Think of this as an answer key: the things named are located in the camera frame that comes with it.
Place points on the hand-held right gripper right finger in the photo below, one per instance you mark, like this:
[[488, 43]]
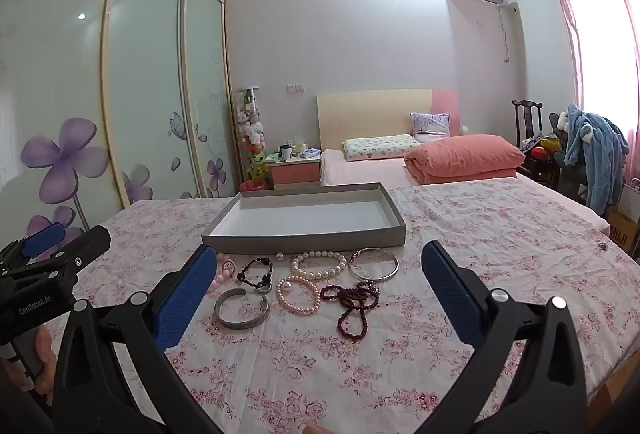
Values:
[[450, 294]]

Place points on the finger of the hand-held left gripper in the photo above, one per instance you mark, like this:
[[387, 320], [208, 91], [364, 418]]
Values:
[[87, 241], [46, 236]]

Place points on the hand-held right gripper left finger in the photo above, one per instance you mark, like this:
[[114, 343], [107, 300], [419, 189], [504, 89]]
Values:
[[185, 294]]

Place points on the thin silver bangle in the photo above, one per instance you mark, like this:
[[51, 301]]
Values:
[[373, 264]]

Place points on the grey cardboard tray box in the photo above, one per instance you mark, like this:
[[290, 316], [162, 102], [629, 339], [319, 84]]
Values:
[[305, 216]]

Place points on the person's left hand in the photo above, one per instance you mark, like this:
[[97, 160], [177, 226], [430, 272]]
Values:
[[45, 354]]

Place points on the red waste bin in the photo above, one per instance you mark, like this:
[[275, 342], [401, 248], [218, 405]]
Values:
[[252, 186]]

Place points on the folded salmon quilt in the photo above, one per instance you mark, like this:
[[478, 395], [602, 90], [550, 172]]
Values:
[[465, 159]]

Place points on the pink floral bed sheet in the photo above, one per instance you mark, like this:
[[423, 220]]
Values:
[[320, 364]]

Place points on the bed with pink sheet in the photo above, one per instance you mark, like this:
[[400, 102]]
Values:
[[365, 171]]

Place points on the white patterned pillow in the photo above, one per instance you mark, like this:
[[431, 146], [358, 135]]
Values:
[[380, 148]]

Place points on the pink and beige nightstand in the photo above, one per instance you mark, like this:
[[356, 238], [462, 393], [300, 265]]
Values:
[[295, 171]]

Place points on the small purple floral pillow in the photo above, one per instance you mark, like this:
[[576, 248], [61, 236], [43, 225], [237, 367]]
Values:
[[430, 124]]

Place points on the red and yellow toy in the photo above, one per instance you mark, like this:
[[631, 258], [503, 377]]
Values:
[[545, 148]]

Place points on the plush toy display column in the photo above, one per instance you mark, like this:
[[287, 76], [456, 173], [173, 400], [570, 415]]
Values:
[[251, 129]]

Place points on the sliding door floral wardrobe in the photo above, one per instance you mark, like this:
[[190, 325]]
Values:
[[140, 64]]

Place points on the dark wooden chair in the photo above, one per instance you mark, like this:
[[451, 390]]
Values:
[[527, 114]]

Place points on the beige and pink headboard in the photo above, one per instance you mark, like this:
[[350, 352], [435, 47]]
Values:
[[370, 114]]

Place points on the blue plush garment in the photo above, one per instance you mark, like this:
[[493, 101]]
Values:
[[597, 149]]

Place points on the pink curtain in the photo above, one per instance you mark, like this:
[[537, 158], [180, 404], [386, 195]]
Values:
[[570, 39]]

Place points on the white wall switch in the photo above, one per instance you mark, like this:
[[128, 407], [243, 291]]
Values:
[[295, 88]]

